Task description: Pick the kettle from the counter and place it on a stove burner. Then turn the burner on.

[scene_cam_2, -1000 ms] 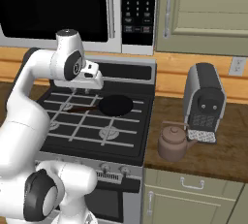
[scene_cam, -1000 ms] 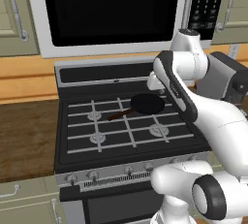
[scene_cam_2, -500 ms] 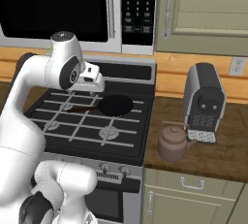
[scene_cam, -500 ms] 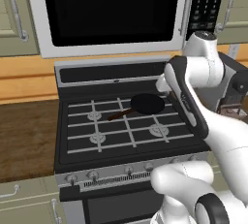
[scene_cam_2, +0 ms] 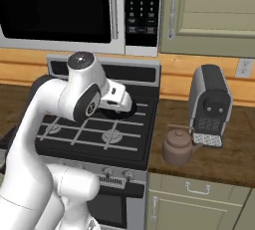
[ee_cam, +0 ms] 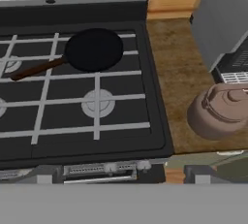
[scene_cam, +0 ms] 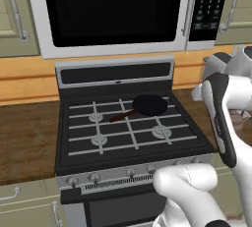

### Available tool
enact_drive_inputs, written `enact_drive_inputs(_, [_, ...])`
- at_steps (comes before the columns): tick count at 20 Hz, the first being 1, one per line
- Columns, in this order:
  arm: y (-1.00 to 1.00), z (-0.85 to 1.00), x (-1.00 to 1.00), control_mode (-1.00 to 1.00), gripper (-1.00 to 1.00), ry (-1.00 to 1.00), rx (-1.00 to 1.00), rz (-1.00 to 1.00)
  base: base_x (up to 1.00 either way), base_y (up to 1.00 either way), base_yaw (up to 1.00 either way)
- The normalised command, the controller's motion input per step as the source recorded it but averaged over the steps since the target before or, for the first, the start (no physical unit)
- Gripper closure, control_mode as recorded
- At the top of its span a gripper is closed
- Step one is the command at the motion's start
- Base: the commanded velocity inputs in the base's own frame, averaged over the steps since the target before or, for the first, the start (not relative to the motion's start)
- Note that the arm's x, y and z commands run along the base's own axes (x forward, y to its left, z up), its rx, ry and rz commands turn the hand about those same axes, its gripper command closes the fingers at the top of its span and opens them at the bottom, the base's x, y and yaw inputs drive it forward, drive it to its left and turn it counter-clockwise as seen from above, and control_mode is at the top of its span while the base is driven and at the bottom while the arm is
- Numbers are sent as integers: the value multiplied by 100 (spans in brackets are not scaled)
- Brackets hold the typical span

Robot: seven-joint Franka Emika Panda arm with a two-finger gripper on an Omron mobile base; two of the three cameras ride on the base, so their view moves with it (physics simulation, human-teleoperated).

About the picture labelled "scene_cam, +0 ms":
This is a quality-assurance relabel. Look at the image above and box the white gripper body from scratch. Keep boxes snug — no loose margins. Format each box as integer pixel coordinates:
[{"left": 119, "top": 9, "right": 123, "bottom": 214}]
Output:
[{"left": 191, "top": 84, "right": 205, "bottom": 103}]

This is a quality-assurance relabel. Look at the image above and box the black and silver stove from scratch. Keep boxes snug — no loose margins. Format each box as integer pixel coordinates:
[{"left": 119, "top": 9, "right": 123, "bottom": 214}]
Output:
[{"left": 54, "top": 55, "right": 215, "bottom": 227}]

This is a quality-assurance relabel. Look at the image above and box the black frying pan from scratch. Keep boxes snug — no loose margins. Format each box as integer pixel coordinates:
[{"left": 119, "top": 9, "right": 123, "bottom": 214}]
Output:
[{"left": 108, "top": 93, "right": 168, "bottom": 124}]

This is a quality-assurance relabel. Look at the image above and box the olive base cupboard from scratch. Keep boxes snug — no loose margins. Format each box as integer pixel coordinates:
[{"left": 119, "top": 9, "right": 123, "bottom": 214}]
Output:
[{"left": 209, "top": 152, "right": 244, "bottom": 220}]

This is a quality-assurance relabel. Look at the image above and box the silver microwave oven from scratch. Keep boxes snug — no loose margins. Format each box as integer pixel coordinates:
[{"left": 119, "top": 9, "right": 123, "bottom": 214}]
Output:
[{"left": 25, "top": 0, "right": 231, "bottom": 60}]

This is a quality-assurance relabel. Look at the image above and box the microwave door with black window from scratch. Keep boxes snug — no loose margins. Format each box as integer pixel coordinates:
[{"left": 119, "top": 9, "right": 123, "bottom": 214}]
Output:
[{"left": 25, "top": 0, "right": 194, "bottom": 60}]

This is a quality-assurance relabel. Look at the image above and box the black oven door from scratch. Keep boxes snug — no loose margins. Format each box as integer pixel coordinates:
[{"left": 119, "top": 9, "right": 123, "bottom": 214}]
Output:
[{"left": 83, "top": 191, "right": 169, "bottom": 227}]

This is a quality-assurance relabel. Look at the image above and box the olive drawer front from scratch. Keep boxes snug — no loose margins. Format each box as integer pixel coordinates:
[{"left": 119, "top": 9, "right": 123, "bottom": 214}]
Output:
[{"left": 0, "top": 177, "right": 62, "bottom": 207}]

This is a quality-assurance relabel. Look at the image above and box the olive base cupboard door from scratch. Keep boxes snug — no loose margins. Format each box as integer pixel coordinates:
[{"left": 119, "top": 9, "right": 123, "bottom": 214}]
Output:
[{"left": 0, "top": 199, "right": 68, "bottom": 227}]

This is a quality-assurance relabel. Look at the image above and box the silver microwave door handle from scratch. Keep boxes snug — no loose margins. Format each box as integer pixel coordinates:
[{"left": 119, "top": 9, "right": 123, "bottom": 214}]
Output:
[{"left": 181, "top": 0, "right": 199, "bottom": 37}]

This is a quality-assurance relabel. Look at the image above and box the olive wall cupboard door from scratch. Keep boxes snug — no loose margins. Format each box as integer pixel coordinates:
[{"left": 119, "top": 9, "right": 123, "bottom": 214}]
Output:
[
  {"left": 214, "top": 0, "right": 252, "bottom": 46},
  {"left": 0, "top": 0, "right": 41, "bottom": 58}
]

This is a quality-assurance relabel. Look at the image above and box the silver cupboard handle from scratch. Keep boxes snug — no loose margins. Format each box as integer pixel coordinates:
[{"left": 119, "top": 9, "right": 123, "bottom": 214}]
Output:
[
  {"left": 51, "top": 200, "right": 64, "bottom": 227},
  {"left": 6, "top": 0, "right": 31, "bottom": 44},
  {"left": 218, "top": 0, "right": 240, "bottom": 35}
]

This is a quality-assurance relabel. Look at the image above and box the silver drawer handle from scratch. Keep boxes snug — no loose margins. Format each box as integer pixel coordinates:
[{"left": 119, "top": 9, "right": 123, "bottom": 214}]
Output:
[{"left": 0, "top": 186, "right": 22, "bottom": 202}]

